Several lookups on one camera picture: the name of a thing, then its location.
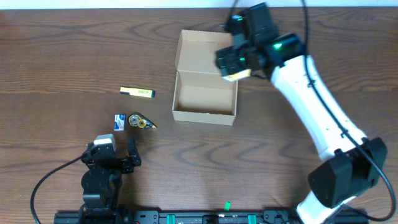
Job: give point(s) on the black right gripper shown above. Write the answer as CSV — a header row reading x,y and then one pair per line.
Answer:
x,y
226,62

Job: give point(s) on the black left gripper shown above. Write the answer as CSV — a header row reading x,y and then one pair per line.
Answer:
x,y
125,163

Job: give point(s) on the yellow sticky note pad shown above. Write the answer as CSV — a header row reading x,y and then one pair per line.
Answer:
x,y
238,76

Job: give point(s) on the cardboard box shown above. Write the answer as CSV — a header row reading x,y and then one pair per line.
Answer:
x,y
201,95

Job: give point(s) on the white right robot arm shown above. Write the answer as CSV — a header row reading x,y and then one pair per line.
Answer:
x,y
351,163

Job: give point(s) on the yellow black correction tape dispenser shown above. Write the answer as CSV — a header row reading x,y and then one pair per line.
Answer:
x,y
136,120

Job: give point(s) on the small blue staples box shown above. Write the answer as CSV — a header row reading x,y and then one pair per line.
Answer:
x,y
119,122

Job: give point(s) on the yellow highlighter pen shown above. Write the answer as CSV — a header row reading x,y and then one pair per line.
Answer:
x,y
137,92

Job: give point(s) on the black aluminium mounting rail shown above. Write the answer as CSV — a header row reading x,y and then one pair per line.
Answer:
x,y
155,217

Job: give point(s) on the green clip on rail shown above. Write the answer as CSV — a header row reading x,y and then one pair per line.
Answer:
x,y
227,206

